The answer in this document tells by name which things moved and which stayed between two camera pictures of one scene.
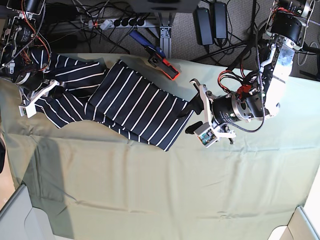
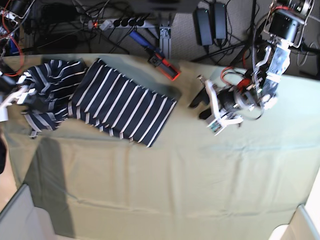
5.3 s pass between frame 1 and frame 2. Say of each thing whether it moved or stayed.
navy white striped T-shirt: moved
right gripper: moved
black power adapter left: stayed
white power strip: stayed
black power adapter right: stayed
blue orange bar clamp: stayed
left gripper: moved
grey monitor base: stayed
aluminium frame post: stayed
